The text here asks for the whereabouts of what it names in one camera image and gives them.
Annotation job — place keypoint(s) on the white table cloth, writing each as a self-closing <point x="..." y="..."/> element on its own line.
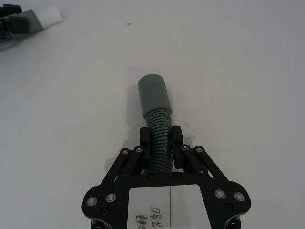
<point x="214" y="71"/>

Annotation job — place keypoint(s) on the grey and dark green device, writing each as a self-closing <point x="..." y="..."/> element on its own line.
<point x="21" y="25"/>

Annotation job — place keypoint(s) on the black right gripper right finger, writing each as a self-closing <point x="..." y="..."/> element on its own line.
<point x="190" y="162"/>

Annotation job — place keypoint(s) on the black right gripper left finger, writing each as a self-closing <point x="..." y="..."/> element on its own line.
<point x="128" y="164"/>

